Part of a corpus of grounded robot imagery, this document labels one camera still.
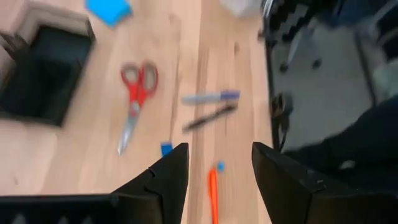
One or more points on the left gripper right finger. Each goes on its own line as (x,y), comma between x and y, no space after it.
(280,186)

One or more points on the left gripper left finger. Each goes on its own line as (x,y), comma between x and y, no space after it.
(174,174)

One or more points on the blue eraser block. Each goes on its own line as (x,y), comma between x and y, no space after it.
(165,148)

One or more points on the orange highlighter marker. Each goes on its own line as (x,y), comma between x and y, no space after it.
(213,199)

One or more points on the black pen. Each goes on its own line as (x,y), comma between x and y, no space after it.
(208,117)

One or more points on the purple marker pen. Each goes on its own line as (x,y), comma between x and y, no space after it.
(211,97)

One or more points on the office chair with casters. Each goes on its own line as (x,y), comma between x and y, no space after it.
(295,46)

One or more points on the black mesh desk organizer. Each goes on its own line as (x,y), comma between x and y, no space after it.
(46,74)

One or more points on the small blue binder clip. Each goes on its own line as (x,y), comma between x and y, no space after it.
(220,166)

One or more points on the person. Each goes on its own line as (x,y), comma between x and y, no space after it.
(357,140)

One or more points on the blue sticky note pad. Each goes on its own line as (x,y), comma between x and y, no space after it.
(109,11)

